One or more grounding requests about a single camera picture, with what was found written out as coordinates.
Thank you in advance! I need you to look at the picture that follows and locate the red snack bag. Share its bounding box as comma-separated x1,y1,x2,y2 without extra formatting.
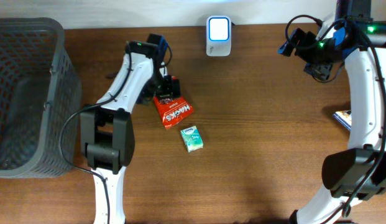
154,96,195,129

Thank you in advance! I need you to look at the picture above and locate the green tissue pack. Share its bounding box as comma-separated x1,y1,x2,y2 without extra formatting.
180,126,204,152

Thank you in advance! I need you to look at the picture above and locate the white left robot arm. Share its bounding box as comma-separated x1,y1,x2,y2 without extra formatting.
80,34,181,223

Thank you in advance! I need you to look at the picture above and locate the grey plastic basket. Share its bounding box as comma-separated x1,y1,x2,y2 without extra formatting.
0,18,82,179

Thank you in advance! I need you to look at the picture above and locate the white barcode scanner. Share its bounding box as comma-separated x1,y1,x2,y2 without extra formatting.
206,16,232,57

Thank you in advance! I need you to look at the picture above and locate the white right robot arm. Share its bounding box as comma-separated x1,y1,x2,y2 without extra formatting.
278,0,386,223

